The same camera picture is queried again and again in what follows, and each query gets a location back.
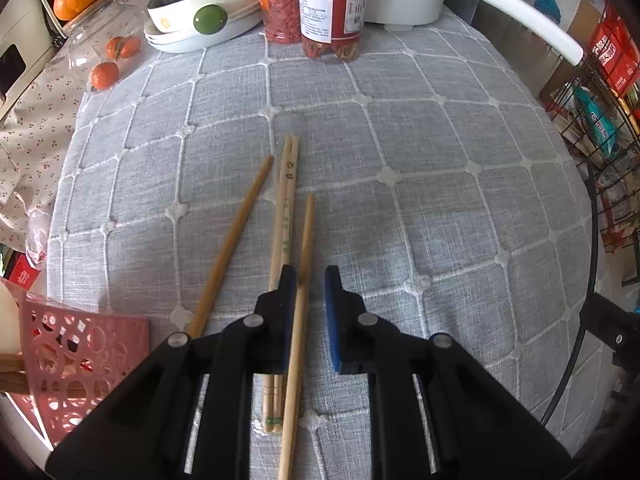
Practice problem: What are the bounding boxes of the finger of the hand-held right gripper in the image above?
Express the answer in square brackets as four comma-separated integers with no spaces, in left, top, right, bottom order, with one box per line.
[580,294,640,361]

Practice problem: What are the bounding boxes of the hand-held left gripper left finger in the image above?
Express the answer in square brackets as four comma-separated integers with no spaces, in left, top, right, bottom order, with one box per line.
[47,265,298,480]

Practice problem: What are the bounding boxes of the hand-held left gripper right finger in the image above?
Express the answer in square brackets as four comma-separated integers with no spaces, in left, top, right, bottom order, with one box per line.
[323,265,576,480]

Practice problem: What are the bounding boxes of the pale bamboo chopstick pair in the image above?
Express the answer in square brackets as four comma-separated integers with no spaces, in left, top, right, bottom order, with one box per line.
[261,135,300,434]

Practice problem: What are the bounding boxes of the pink perforated utensil holder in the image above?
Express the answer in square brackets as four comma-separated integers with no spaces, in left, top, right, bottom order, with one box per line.
[0,292,152,453]

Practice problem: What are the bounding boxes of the blue snack packet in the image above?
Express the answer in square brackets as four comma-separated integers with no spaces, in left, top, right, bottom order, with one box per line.
[572,85,621,157]

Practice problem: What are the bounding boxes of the clear plastic bag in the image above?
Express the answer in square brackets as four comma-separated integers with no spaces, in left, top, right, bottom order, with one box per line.
[25,207,53,267]

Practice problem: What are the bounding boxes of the red snack packet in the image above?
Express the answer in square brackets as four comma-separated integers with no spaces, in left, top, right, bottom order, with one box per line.
[587,0,640,97]

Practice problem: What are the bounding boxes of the red box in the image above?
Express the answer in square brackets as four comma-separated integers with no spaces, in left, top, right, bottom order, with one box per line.
[0,252,43,292]

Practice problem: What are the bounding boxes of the white plate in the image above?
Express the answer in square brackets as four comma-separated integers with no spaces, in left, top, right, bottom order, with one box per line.
[144,5,264,54]

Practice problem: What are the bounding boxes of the jar of dried fruit slices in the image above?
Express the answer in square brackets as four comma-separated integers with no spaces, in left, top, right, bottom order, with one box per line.
[297,0,368,63]

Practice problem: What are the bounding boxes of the floral beige cloth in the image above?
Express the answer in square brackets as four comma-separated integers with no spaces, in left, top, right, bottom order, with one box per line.
[0,35,96,256]

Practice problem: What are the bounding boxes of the jar of red berries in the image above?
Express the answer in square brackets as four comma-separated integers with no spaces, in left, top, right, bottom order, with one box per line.
[254,0,302,42]

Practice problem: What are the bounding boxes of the clear glass jar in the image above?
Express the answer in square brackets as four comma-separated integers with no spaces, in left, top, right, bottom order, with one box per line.
[62,0,151,96]

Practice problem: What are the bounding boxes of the cream air fryer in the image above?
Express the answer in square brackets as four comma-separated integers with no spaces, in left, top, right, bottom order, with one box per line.
[0,0,66,121]

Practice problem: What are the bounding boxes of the black wire rack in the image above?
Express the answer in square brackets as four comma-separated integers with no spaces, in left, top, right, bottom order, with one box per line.
[537,0,640,286]

